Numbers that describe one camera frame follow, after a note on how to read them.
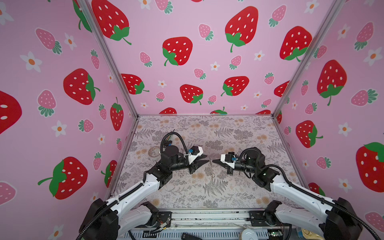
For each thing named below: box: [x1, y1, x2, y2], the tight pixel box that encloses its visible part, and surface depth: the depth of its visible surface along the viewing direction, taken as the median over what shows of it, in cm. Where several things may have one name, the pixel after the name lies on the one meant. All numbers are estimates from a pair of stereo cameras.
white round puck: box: [241, 228, 259, 240], surface depth 67 cm
